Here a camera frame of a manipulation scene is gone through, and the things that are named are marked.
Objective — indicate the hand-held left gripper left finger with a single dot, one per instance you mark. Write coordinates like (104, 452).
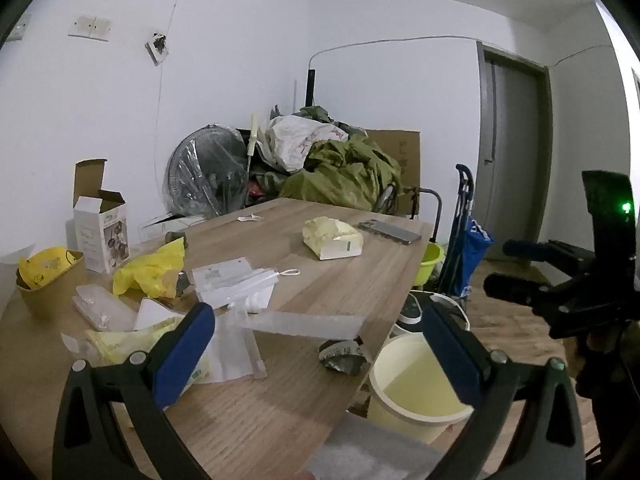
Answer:
(184, 355)

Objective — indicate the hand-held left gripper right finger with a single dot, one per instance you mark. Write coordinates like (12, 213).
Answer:
(450, 355)

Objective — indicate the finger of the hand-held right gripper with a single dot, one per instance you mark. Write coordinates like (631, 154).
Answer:
(510, 287)
(530, 250)

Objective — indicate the cream plastic bucket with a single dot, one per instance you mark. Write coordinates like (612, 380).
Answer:
(395, 360)

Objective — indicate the pale yellow plastic packet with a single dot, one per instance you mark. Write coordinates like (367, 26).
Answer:
(125, 340)

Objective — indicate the white paper sheet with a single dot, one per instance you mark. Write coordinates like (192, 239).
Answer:
(215, 272)

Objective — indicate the yellow plastic bag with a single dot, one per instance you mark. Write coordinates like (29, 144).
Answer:
(145, 270)

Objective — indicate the clear plastic packaging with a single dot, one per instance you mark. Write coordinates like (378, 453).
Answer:
(100, 305)

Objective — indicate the dark wrapper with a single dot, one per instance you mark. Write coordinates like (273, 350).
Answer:
(342, 357)

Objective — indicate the clear plastic strip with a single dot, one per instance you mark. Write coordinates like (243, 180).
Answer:
(305, 324)

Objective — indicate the blue shopping trolley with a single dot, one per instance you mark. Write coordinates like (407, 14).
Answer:
(472, 250)

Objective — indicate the white bucket with lid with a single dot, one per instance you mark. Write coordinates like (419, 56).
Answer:
(415, 312)

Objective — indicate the green plastic basin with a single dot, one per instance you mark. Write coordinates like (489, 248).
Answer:
(432, 262)

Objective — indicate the grey door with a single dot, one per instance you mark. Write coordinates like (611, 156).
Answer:
(510, 160)

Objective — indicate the small green figurine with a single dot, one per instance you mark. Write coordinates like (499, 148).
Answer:
(174, 238)

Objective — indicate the person's grey trousers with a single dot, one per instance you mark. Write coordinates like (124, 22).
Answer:
(370, 452)

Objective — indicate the flat white box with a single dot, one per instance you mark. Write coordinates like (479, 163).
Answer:
(165, 227)

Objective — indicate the smartphone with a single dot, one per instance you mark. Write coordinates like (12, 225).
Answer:
(390, 231)

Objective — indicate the open white carton box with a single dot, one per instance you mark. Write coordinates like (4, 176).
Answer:
(102, 240)

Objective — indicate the small white wrapper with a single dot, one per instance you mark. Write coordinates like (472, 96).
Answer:
(249, 218)

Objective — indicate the cardboard sheet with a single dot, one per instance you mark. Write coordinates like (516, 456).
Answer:
(405, 152)

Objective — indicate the yellow printed pouch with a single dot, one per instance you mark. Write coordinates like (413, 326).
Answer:
(45, 265)

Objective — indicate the tissue pack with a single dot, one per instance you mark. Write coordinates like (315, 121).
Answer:
(332, 237)

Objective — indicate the plastic wrapped electric fan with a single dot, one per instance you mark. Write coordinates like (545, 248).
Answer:
(207, 175)

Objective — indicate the olive green cloth pile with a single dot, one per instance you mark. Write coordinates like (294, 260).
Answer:
(345, 172)

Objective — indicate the white plastic bag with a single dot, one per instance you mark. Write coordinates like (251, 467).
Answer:
(292, 142)

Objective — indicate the black pole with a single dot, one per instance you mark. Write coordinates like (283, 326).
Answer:
(311, 90)

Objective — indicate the metal chair frame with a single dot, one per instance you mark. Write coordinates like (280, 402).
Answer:
(435, 205)

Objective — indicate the white door frame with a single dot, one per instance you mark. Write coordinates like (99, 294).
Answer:
(622, 85)

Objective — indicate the broken wall socket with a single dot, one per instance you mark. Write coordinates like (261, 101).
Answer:
(157, 47)

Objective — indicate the double wall switch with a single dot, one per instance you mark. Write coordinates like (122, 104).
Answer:
(90, 27)

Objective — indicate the single wall switch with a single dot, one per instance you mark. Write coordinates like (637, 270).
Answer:
(15, 30)

